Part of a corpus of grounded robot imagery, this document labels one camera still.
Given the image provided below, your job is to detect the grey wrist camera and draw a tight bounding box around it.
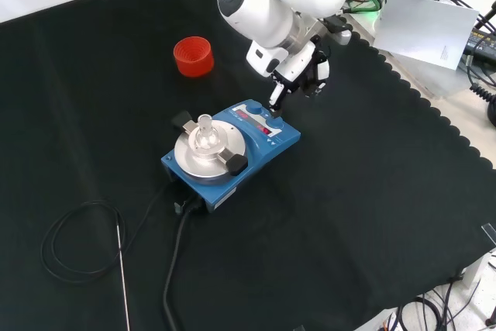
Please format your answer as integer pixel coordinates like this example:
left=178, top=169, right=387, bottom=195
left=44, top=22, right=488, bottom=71
left=323, top=15, right=354, bottom=47

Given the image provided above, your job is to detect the red ribbed plastic cup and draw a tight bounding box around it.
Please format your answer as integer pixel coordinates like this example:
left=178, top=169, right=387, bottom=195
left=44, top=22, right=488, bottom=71
left=173, top=36, right=215, bottom=78

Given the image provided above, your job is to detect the clear round-bottom glass flask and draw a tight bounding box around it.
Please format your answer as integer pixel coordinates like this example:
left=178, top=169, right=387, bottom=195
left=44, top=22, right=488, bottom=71
left=193, top=113, right=222, bottom=156

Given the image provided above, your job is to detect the black coiled cable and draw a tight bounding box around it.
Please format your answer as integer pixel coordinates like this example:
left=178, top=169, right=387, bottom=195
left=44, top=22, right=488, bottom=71
left=469, top=83, right=496, bottom=105

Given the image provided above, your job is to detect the black cloth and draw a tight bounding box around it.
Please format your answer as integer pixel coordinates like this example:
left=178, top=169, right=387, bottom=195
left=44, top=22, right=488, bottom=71
left=0, top=0, right=496, bottom=331

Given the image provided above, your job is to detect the blue base heater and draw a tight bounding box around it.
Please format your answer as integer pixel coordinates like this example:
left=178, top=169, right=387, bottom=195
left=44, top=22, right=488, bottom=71
left=160, top=98, right=302, bottom=214

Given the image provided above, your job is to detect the pale board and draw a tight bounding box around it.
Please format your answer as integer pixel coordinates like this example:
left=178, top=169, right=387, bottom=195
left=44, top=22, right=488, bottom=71
left=372, top=0, right=481, bottom=71

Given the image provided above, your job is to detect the white bench bracket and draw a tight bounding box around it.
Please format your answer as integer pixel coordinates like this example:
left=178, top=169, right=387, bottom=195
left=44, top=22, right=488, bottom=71
left=460, top=249, right=496, bottom=290

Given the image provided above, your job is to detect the thick black power cable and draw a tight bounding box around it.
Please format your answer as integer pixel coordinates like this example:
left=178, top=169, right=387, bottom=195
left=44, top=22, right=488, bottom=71
left=162, top=199, right=203, bottom=331

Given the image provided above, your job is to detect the black cable loop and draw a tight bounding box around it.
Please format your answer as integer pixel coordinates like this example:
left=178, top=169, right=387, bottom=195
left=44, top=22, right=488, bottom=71
left=395, top=295, right=446, bottom=331

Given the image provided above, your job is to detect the grey flat plate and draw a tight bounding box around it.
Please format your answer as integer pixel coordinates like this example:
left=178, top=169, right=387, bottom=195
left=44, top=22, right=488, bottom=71
left=381, top=50, right=472, bottom=98

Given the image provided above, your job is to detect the black power adapter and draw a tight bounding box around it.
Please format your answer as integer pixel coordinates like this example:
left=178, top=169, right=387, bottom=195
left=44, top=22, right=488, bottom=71
left=463, top=26, right=496, bottom=57

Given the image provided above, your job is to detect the metal probe with thin cable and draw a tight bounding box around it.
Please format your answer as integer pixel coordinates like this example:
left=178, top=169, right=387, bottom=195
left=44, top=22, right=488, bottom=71
left=40, top=185, right=175, bottom=331

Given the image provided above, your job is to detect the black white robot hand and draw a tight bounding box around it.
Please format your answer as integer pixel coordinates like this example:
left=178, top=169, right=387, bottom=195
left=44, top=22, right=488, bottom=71
left=246, top=34, right=332, bottom=119

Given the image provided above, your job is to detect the clear tape piece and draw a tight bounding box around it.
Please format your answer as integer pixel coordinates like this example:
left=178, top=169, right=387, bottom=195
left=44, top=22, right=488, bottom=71
left=481, top=222, right=496, bottom=247

